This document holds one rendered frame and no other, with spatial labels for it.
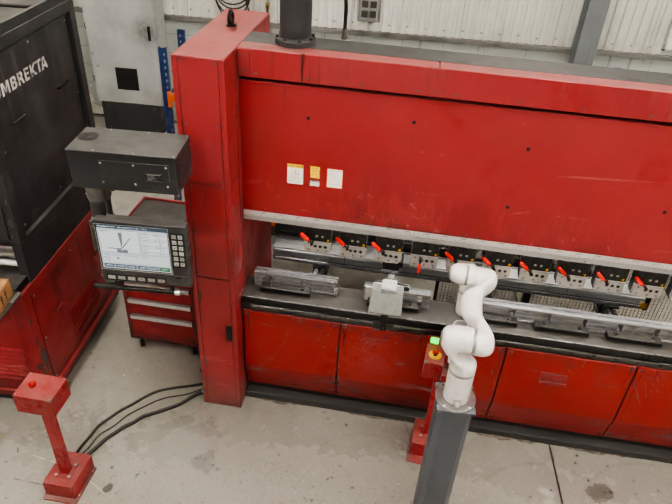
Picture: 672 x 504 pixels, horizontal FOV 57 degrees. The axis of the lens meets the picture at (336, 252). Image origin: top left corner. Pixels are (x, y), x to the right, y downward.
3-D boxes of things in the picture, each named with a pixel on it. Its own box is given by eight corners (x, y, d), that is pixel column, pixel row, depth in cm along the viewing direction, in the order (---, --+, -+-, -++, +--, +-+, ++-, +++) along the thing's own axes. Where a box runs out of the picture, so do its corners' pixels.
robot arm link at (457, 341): (475, 381, 278) (485, 342, 264) (433, 374, 280) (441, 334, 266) (475, 362, 287) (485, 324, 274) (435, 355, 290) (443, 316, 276)
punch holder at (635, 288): (630, 295, 337) (640, 271, 328) (626, 286, 344) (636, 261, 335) (658, 299, 336) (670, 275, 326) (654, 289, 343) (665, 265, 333)
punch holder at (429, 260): (409, 265, 349) (412, 241, 339) (410, 257, 356) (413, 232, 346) (436, 269, 347) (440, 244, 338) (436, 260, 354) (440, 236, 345)
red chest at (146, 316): (132, 351, 446) (110, 235, 388) (159, 307, 486) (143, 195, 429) (199, 362, 441) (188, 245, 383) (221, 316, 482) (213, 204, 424)
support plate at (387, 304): (368, 312, 342) (368, 311, 342) (373, 284, 364) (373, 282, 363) (400, 317, 340) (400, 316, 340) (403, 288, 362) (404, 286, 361)
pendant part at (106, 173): (94, 297, 323) (61, 148, 274) (111, 269, 343) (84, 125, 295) (190, 306, 322) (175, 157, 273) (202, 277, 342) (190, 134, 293)
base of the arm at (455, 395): (477, 415, 286) (485, 387, 275) (435, 411, 287) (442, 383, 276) (473, 384, 301) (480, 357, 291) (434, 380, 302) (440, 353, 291)
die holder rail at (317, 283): (254, 284, 376) (254, 271, 370) (257, 278, 381) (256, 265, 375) (336, 295, 371) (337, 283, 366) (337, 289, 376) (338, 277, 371)
